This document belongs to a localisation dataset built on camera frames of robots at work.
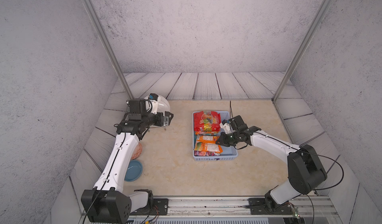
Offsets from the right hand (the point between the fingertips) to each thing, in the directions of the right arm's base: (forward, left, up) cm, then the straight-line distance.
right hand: (216, 142), depth 85 cm
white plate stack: (+23, +33, +7) cm, 41 cm away
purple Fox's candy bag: (-5, +6, -3) cm, 8 cm away
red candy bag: (+14, +5, +1) cm, 15 cm away
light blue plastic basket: (-2, -8, -9) cm, 12 cm away
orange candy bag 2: (+11, +5, -8) cm, 14 cm away
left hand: (+6, +26, +18) cm, 32 cm away
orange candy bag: (0, +5, 0) cm, 5 cm away
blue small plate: (-13, +47, -9) cm, 49 cm away
